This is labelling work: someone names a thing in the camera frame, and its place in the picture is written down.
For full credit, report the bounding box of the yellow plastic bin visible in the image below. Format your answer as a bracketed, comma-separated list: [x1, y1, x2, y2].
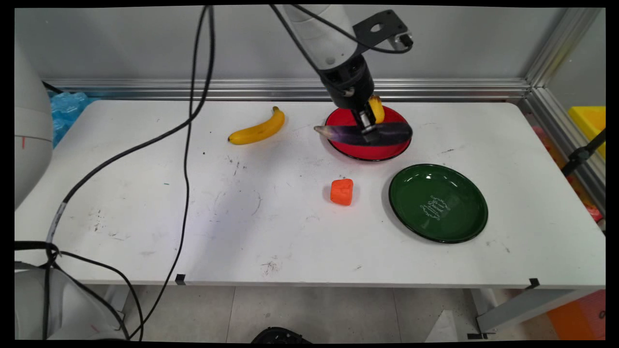
[568, 106, 606, 160]

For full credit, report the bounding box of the black round floor object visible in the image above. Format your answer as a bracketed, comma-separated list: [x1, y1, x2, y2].
[251, 327, 311, 344]

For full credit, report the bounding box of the orange toy carrot chunk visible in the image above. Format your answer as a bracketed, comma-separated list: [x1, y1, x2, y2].
[330, 178, 354, 206]

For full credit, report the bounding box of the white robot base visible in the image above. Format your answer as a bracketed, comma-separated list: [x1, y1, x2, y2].
[15, 265, 127, 341]

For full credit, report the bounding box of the purple toy eggplant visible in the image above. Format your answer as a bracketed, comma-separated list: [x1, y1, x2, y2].
[313, 122, 413, 146]

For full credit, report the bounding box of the thick black cable white label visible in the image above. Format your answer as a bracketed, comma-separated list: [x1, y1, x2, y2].
[46, 6, 216, 248]

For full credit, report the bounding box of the yellow toy pear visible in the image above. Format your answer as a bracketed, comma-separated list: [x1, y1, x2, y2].
[368, 96, 386, 124]

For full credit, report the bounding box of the yellow toy banana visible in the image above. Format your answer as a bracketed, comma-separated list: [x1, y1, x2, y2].
[228, 106, 286, 145]

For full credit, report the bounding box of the thin black cable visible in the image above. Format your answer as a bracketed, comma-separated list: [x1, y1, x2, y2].
[128, 6, 216, 339]

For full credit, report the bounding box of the grey table leg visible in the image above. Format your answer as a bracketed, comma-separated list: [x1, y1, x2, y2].
[476, 289, 583, 335]

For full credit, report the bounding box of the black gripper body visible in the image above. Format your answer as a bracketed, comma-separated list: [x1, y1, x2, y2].
[318, 53, 376, 110]

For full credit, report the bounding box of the black clamp stand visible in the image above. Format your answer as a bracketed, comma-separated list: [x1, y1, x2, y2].
[561, 129, 606, 177]

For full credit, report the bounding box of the green enamel plate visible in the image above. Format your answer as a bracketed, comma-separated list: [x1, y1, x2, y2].
[388, 163, 489, 244]

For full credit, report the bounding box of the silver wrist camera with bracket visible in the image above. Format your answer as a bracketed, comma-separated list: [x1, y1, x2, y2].
[352, 9, 414, 52]

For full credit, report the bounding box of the red enamel plate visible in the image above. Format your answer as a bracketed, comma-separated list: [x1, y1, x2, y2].
[324, 104, 413, 162]

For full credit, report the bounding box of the blue bubble wrap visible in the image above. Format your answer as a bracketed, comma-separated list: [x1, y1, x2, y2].
[48, 91, 100, 148]

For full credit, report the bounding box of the orange box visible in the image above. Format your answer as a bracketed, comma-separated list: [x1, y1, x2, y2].
[546, 290, 606, 341]

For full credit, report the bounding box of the long horizontal aluminium frame rail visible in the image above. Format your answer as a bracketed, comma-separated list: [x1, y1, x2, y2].
[41, 78, 532, 102]

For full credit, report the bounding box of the angled aluminium frame rail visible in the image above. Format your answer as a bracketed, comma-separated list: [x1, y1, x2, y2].
[522, 7, 606, 216]

